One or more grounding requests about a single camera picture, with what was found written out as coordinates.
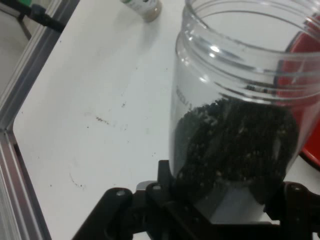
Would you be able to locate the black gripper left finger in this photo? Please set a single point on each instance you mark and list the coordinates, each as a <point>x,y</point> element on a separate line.
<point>140,217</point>

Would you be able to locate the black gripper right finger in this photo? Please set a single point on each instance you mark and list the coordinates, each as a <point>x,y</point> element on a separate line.
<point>300,215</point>

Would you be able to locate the clear plastic jar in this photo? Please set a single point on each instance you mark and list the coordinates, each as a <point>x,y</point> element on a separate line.
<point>225,140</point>

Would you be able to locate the red bowl with black rim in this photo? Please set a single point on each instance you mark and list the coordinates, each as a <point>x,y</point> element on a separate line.
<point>312,140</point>

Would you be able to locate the small spice bottle green cap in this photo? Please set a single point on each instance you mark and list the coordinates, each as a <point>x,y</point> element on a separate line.
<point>147,8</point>

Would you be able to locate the black tripod stand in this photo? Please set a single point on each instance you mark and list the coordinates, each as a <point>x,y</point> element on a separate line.
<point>42,16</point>

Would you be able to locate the aluminium frame rail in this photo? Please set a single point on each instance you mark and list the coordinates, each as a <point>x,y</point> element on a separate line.
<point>15,195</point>
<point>32,70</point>

